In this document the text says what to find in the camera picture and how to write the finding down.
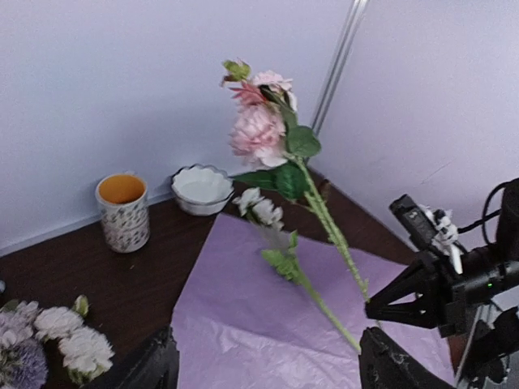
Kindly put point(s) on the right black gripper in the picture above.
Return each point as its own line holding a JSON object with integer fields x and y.
{"x": 424, "y": 295}

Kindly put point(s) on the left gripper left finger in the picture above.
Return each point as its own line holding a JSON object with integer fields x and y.
{"x": 153, "y": 364}

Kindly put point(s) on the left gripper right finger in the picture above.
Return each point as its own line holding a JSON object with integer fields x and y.
{"x": 385, "y": 364}

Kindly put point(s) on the pink purple wrapping paper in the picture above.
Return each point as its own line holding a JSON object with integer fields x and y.
{"x": 238, "y": 324}

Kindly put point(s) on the purple hydrangea fake flower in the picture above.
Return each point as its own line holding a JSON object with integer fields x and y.
{"x": 25, "y": 330}

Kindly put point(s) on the white fake flower stem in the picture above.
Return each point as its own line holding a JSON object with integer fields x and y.
{"x": 281, "y": 250}

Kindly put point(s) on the patterned mug with orange inside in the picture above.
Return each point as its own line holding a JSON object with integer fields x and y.
{"x": 122, "y": 199}

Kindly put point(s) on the pink fake flower stem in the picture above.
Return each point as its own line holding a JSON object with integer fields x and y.
{"x": 268, "y": 136}

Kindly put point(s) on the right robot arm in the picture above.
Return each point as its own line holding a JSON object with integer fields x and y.
{"x": 492, "y": 331}

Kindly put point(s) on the white scalloped bowl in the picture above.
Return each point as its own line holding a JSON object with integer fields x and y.
{"x": 201, "y": 190}

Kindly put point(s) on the right aluminium frame post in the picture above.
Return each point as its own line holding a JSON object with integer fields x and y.
{"x": 340, "y": 57}

